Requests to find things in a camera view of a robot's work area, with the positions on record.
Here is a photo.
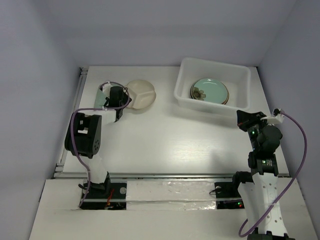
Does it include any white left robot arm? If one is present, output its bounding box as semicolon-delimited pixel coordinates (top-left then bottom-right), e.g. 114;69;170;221
64;81;132;198

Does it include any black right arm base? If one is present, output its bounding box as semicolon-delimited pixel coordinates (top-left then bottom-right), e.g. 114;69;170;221
213;171;253;210

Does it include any white plastic bin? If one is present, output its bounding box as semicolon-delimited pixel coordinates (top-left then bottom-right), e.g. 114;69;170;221
174;57;251;117

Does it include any cream divided dish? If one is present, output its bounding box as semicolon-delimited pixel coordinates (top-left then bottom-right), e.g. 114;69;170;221
125;79;157;110

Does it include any light green round plate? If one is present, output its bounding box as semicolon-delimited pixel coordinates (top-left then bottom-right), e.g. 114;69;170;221
192;78;227;103

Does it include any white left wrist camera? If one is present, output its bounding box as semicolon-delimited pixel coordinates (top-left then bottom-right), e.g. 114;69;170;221
99;81;112;98

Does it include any red plate with teal flower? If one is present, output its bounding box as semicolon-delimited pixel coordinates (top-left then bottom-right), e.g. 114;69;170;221
222;92;230;105

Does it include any light green rectangular dish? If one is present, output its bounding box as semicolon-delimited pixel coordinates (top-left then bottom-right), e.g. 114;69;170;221
94;86;108;109

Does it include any beige bird painted plate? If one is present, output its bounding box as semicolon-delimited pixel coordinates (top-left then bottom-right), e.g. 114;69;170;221
189;86;229;105

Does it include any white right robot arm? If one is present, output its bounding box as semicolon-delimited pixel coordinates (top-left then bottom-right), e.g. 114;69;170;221
230;110;289;240

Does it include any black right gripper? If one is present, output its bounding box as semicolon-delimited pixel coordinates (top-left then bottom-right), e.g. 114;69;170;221
236;108;269;151

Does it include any aluminium frame rail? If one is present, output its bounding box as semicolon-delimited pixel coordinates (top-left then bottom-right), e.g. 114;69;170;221
51;66;89;179

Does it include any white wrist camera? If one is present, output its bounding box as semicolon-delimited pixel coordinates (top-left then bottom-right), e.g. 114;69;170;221
99;81;112;98
260;108;285;125

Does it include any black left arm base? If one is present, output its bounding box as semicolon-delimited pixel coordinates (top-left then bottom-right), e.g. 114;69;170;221
80;182;127;210

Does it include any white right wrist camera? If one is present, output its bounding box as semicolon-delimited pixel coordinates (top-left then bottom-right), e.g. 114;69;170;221
260;108;285;125

